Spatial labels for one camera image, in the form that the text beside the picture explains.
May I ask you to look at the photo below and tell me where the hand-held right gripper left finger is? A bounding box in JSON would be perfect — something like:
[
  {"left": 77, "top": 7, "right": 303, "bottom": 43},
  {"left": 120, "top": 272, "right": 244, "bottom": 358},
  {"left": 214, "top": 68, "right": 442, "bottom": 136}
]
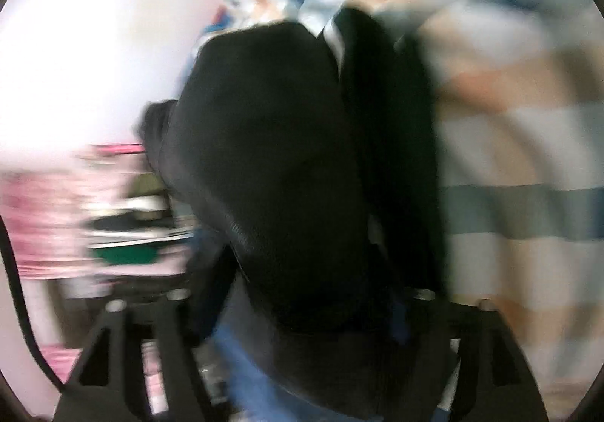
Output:
[{"left": 52, "top": 245, "right": 239, "bottom": 422}]

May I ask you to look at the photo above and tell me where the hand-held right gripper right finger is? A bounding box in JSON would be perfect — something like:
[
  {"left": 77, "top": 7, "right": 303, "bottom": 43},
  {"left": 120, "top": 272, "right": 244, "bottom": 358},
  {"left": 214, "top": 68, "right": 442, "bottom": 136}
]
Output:
[{"left": 391, "top": 287, "right": 551, "bottom": 422}]

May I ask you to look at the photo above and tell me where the black leather jacket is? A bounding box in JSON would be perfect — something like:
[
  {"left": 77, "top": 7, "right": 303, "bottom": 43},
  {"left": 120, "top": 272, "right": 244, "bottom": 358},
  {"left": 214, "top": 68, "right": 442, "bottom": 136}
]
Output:
[{"left": 139, "top": 6, "right": 449, "bottom": 421}]

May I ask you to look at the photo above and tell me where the pile of clothes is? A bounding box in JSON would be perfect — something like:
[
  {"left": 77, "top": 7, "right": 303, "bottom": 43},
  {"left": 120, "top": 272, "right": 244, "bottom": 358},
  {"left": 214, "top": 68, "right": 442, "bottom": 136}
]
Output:
[{"left": 0, "top": 142, "right": 195, "bottom": 283}]

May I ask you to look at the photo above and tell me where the blue striped checked bedsheet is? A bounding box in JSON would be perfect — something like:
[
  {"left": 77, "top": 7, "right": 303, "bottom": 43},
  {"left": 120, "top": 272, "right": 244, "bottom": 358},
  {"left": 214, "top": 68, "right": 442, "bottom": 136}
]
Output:
[{"left": 179, "top": 0, "right": 604, "bottom": 422}]

